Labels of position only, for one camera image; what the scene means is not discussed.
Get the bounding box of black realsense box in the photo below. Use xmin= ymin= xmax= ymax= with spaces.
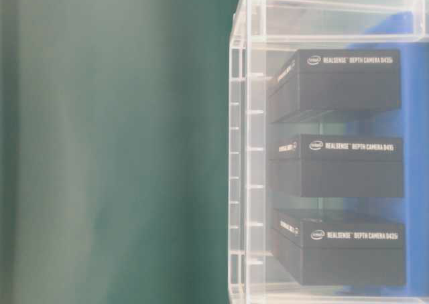
xmin=267 ymin=134 xmax=404 ymax=198
xmin=271 ymin=209 xmax=406 ymax=287
xmin=267 ymin=49 xmax=402 ymax=123

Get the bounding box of black RealSense box bottom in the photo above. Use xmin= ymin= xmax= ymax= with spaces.
xmin=271 ymin=209 xmax=406 ymax=287

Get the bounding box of clear plastic storage case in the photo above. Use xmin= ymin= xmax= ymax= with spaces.
xmin=228 ymin=0 xmax=428 ymax=303

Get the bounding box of black RealSense box top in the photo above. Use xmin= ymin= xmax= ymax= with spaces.
xmin=267 ymin=49 xmax=402 ymax=123

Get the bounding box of blue cloth liner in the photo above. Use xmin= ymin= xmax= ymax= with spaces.
xmin=341 ymin=10 xmax=429 ymax=300

